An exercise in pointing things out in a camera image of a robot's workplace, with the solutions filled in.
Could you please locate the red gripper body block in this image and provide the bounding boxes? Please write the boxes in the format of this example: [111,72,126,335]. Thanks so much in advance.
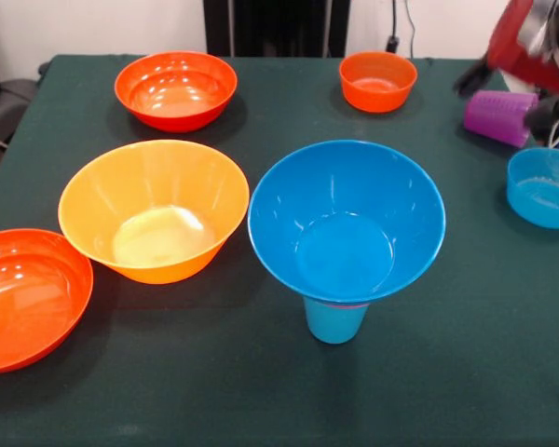
[486,0,559,102]

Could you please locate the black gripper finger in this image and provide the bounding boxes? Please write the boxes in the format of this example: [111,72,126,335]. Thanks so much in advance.
[451,55,498,99]
[522,96,559,134]

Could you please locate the purple cup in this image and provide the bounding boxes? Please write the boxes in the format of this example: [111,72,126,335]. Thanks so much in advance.
[462,89,540,149]

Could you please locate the large blue bowl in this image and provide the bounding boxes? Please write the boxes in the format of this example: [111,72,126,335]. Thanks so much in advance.
[247,139,447,305]

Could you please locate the small pink bowl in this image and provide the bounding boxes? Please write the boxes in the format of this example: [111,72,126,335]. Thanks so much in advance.
[316,301,369,311]

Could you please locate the blue cup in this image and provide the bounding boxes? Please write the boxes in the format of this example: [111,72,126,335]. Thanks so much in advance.
[303,296,369,345]

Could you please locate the large orange bowl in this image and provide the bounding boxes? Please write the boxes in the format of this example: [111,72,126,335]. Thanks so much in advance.
[114,50,239,134]
[0,227,95,375]

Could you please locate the large yellow-orange bowl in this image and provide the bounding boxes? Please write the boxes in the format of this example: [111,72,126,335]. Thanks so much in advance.
[57,139,251,285]

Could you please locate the small blue bowl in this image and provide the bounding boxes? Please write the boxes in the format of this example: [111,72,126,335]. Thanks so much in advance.
[506,146,559,230]

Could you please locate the small orange bowl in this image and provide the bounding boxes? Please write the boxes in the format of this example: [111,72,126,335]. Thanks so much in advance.
[338,50,419,115]

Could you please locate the dark green table cloth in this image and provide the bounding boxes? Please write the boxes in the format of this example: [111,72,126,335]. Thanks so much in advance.
[0,53,559,447]

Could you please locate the black cable with plug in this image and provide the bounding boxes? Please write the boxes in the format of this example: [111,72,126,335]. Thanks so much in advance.
[384,0,416,60]

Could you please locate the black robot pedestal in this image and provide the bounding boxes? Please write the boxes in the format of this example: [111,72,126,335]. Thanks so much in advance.
[202,0,351,58]

